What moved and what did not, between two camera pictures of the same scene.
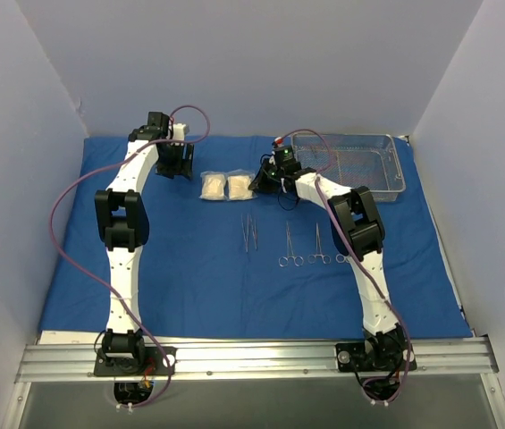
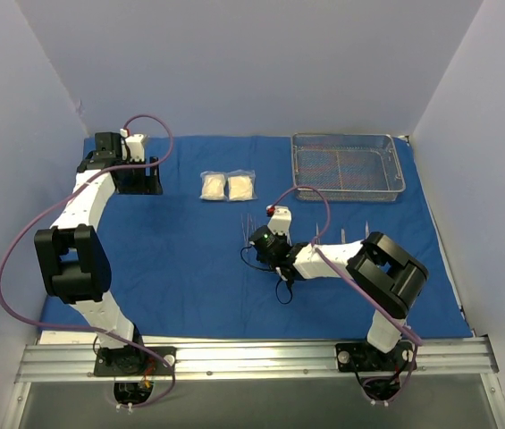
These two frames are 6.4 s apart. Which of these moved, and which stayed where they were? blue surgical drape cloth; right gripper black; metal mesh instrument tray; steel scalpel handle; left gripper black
Moved: right gripper black; left gripper black
Stayed: blue surgical drape cloth; steel scalpel handle; metal mesh instrument tray
